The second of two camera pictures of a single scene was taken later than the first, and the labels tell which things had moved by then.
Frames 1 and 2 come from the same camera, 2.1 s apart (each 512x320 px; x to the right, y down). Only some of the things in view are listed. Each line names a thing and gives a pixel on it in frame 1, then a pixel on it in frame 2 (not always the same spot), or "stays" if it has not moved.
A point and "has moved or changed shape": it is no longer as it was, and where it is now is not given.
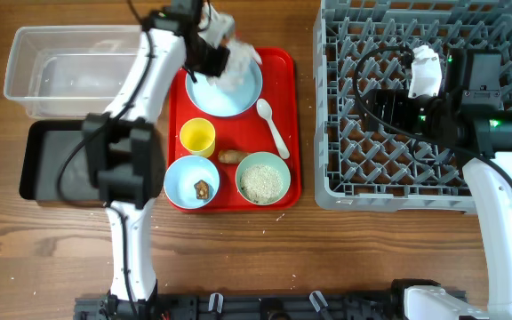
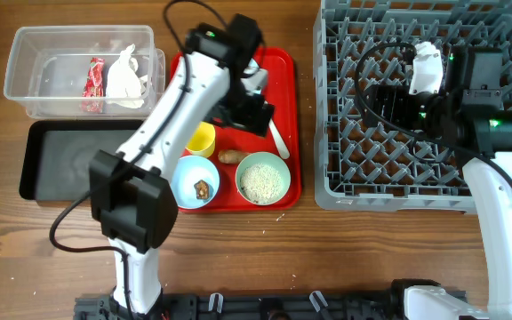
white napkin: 238,65 has moved or changed shape
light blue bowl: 181,176 stays
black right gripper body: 412,115 stays
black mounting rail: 295,306 stays
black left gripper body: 207,60 → 236,109
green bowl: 267,158 stays
